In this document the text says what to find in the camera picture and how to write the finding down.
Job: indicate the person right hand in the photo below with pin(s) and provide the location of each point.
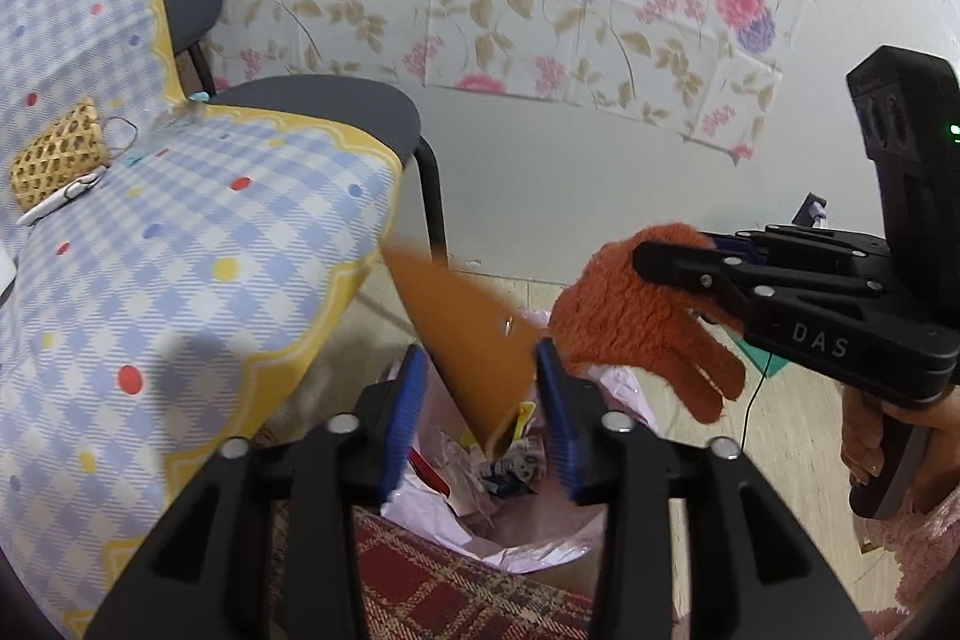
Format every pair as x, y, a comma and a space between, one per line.
898, 458

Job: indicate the red plaid cloth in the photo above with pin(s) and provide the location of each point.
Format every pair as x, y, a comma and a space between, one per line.
415, 589

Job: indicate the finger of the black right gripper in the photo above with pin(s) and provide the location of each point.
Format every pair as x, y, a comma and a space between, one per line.
712, 276

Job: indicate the orange paper envelope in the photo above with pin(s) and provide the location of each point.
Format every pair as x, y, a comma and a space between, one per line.
482, 347

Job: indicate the grey office chair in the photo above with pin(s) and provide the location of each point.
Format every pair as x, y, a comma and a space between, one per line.
380, 110

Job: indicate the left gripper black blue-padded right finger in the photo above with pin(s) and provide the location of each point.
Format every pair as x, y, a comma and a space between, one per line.
754, 572

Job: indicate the blue checkered blanket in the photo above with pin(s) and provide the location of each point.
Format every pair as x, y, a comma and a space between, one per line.
177, 303

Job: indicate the woven bamboo basket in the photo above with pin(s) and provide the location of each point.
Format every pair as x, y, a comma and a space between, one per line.
66, 149

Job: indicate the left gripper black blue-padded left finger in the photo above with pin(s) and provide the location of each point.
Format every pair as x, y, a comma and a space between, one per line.
203, 571

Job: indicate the orange fuzzy glove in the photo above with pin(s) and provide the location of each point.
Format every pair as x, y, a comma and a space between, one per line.
611, 316

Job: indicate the trash bin with pink bag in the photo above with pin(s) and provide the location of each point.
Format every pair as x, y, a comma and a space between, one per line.
513, 516

